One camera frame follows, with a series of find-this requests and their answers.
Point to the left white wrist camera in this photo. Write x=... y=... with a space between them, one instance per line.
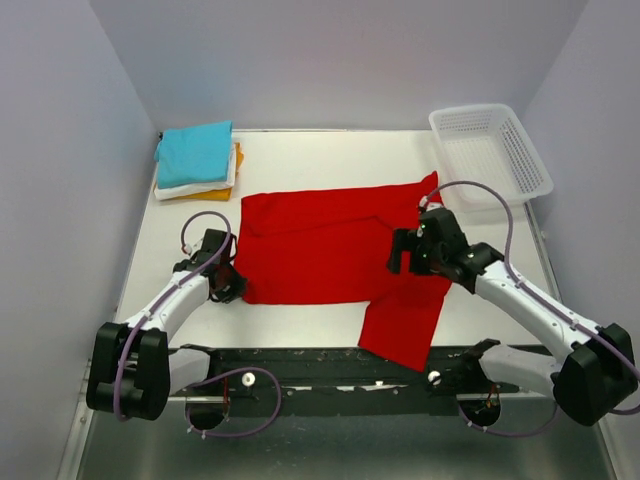
x=189 y=249

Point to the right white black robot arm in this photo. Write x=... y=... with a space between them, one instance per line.
x=589 y=369

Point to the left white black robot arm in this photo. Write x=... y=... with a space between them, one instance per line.
x=133 y=371

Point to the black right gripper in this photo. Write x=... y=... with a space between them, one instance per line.
x=407 y=239

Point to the red t shirt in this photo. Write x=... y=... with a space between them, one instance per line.
x=323 y=247

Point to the folded light blue t shirt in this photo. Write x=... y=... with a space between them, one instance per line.
x=192 y=155

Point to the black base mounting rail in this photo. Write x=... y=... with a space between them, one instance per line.
x=343 y=382

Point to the folded white t shirt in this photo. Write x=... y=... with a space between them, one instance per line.
x=213 y=191

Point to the white perforated plastic basket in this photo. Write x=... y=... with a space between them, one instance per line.
x=487 y=143

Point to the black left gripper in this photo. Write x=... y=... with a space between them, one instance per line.
x=236 y=290

